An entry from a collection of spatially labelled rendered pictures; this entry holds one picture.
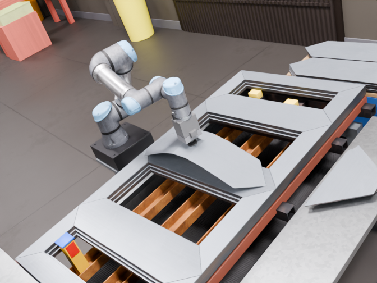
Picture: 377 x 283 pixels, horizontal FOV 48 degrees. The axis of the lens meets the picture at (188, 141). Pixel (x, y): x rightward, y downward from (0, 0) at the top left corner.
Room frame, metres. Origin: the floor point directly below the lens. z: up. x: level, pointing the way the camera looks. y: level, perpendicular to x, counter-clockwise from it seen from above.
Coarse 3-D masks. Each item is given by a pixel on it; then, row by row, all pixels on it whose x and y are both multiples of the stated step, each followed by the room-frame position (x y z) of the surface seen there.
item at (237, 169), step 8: (240, 160) 1.38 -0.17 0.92; (248, 160) 1.38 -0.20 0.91; (256, 160) 1.37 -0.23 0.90; (224, 168) 1.35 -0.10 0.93; (232, 168) 1.35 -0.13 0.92; (240, 168) 1.34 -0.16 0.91; (248, 168) 1.34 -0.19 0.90; (224, 176) 1.32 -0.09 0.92; (232, 176) 1.31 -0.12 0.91; (240, 176) 1.31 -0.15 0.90; (232, 184) 1.28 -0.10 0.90
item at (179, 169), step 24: (312, 96) 1.80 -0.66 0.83; (360, 96) 1.64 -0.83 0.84; (216, 120) 1.89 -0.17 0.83; (240, 120) 1.77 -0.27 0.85; (336, 120) 1.50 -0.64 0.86; (144, 168) 1.66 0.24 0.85; (168, 168) 1.57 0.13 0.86; (192, 168) 1.51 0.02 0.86; (264, 168) 1.35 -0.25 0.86; (120, 192) 1.56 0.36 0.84; (216, 192) 1.34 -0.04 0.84; (240, 192) 1.26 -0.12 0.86; (96, 240) 1.28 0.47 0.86; (240, 240) 1.07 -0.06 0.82; (120, 264) 1.16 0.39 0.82; (216, 264) 0.99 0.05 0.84
